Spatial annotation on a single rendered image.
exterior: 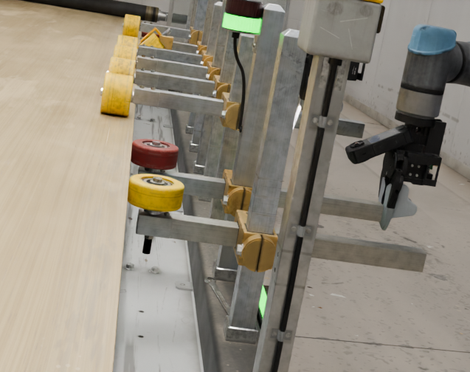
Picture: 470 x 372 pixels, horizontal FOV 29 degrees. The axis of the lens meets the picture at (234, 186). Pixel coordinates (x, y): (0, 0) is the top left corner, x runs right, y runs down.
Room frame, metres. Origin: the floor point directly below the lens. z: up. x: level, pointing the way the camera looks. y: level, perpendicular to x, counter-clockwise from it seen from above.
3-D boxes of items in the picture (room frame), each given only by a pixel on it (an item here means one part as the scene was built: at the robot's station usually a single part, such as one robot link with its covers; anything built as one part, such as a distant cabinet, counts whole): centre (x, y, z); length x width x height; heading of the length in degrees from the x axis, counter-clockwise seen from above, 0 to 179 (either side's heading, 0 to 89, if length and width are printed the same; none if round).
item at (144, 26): (3.28, 0.21, 0.95); 0.50 x 0.04 x 0.04; 98
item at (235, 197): (1.53, -0.01, 0.85); 0.13 x 0.06 x 0.05; 8
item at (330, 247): (1.31, -0.08, 0.84); 0.43 x 0.03 x 0.04; 98
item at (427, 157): (1.59, -0.30, 0.97); 0.09 x 0.08 x 0.12; 98
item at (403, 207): (1.57, -0.30, 0.86); 0.06 x 0.03 x 0.09; 98
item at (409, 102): (1.59, -0.29, 1.05); 0.08 x 0.08 x 0.05
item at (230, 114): (1.78, 0.02, 0.95); 0.13 x 0.06 x 0.05; 8
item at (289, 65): (1.26, -0.05, 0.91); 0.03 x 0.03 x 0.48; 8
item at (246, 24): (1.50, 0.04, 1.14); 0.06 x 0.06 x 0.02
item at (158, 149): (1.53, 0.14, 0.85); 0.08 x 0.08 x 0.11
